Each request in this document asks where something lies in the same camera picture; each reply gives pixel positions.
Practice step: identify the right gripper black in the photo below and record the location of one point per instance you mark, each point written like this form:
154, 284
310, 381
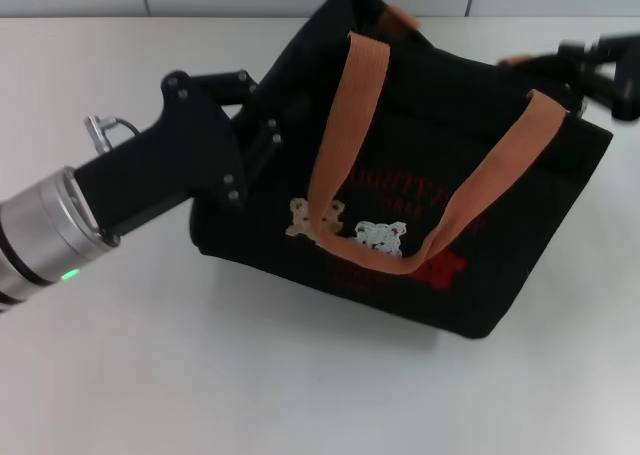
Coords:
629, 80

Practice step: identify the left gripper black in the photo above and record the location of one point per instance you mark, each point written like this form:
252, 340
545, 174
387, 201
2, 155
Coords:
180, 160

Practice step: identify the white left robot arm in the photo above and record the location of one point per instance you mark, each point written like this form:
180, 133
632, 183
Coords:
40, 235

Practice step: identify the silver pin on left gripper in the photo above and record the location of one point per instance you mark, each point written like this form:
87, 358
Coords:
100, 132

